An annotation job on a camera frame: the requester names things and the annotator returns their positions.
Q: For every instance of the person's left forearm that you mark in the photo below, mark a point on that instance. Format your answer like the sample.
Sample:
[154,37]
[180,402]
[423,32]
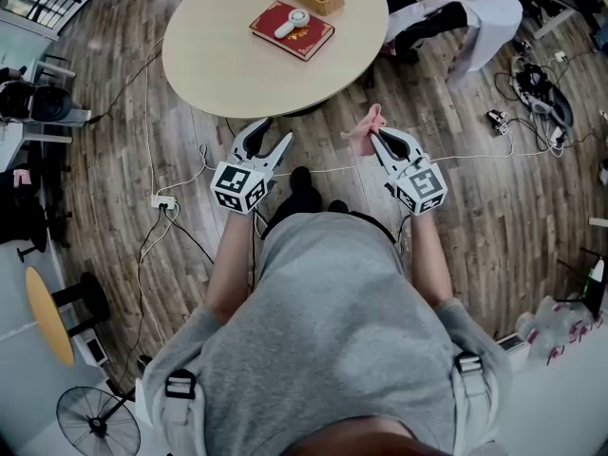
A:
[233,264]

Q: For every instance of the red hardcover book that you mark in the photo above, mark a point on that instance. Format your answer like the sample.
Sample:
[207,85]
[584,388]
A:
[313,41]

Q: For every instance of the black floor fan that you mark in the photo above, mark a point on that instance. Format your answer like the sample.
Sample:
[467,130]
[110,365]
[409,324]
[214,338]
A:
[97,423]

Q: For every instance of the person's left black shoe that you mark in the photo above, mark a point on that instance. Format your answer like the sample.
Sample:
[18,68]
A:
[304,188]

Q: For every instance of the small black and white device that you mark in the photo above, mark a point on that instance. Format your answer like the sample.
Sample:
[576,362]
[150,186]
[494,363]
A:
[498,122]

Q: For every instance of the white garment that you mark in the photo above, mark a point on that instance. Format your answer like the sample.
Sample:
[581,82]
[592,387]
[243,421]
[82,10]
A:
[494,22]

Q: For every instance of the person's right black shoe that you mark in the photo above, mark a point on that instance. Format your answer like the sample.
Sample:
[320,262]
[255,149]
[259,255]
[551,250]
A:
[337,205]

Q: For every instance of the person's grey shirt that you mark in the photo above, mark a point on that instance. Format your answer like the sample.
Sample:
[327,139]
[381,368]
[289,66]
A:
[323,330]

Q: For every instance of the person's right forearm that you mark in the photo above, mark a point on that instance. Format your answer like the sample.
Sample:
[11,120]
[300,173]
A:
[430,259]

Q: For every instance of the clear plastic bag of bottles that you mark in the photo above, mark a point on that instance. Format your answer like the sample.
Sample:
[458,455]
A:
[560,323]

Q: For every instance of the white desk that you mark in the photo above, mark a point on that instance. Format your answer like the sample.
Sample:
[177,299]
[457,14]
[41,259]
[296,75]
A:
[537,3]

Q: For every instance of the white handheld fan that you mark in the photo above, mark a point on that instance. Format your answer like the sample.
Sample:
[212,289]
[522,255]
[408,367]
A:
[290,25]

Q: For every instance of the white power strip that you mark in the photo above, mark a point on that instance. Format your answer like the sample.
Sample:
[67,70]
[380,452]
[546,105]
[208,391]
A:
[164,202]

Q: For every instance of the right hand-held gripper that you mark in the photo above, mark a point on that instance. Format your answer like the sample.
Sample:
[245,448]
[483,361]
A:
[423,188]

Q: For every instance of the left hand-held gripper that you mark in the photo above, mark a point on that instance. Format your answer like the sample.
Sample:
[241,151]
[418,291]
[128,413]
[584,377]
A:
[237,185]

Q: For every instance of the person's black shoe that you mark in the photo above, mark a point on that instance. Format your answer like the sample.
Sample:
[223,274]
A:
[337,205]
[304,188]

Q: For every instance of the person's black trousers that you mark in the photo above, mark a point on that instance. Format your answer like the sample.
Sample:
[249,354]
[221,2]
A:
[285,214]

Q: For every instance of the pink cloth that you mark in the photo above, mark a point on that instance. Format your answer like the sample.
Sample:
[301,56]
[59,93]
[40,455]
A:
[363,133]

